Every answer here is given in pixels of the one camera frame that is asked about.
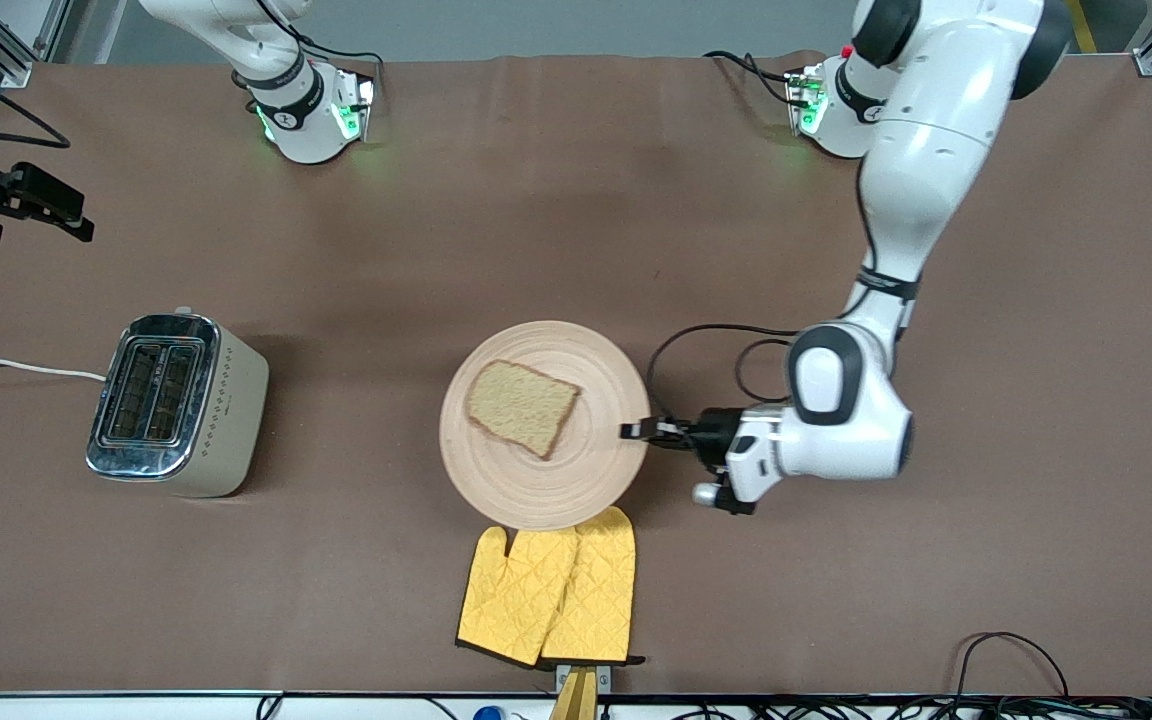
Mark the round wooden plate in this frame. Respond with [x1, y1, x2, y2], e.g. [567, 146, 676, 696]
[439, 320, 651, 531]

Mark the slice of brown toast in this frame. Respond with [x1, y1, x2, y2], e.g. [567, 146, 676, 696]
[465, 359, 582, 461]

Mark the yellow quilted oven mitt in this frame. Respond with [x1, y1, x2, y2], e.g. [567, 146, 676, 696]
[456, 527, 579, 669]
[539, 506, 645, 667]

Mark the brown table cover mat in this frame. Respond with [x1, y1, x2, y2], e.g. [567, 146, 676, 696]
[0, 52, 1152, 697]

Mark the silver two-slot toaster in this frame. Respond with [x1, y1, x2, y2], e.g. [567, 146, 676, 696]
[86, 313, 270, 499]

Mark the white toaster power cable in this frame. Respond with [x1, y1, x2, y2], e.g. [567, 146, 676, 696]
[0, 358, 107, 383]

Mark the black looped floor cable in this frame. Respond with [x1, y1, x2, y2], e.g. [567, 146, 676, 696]
[951, 631, 1073, 701]

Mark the black right arm base cable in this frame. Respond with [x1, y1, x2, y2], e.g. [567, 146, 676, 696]
[256, 0, 387, 69]

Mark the black arm base cable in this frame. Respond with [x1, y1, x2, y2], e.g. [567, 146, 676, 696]
[256, 0, 387, 69]
[704, 50, 799, 107]

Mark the black left arm base cable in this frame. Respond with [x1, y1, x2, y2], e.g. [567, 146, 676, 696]
[704, 50, 799, 107]

